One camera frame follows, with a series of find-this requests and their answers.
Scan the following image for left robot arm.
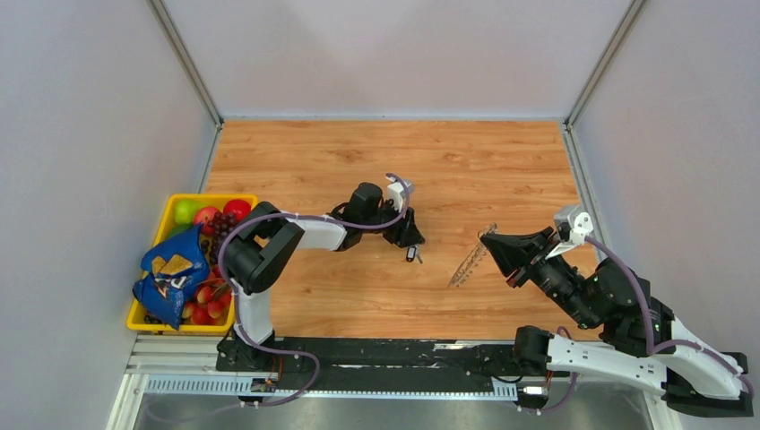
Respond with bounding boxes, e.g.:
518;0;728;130
217;174;426;371

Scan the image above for key with black tag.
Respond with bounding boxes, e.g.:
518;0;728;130
405;245;423;264

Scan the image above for purple cable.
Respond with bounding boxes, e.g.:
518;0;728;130
520;235;756;416
216;173;413;410

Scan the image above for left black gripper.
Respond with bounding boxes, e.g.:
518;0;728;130
361;197;426;248

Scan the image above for red apple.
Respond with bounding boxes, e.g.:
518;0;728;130
194;206;221;237
222;199;252;222

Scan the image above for blue chip bag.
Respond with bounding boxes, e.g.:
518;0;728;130
133;225;211;330

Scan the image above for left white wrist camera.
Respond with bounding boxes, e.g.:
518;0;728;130
385;177;415;212

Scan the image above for small red fruits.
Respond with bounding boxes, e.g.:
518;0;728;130
181;281;232;328

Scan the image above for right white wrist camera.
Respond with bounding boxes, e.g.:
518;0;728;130
546;205;594;260

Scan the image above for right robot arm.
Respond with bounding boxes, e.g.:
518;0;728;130
480;224;754;418

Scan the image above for green pear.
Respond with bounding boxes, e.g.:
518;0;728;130
173;199;203;226

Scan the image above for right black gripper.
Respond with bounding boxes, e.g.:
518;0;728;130
478;227;598;330

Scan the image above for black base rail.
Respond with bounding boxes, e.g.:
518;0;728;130
215;337;546;394

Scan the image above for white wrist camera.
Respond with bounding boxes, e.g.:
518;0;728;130
385;177;415;212
546;205;594;260

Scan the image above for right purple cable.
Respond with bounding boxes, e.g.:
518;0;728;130
520;235;756;416

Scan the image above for yellow plastic bin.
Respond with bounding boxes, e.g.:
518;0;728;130
126;193;259;335

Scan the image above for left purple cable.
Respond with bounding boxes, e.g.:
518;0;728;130
216;173;413;410

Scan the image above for purple grape bunch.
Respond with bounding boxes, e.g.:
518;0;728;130
200;211;239;266

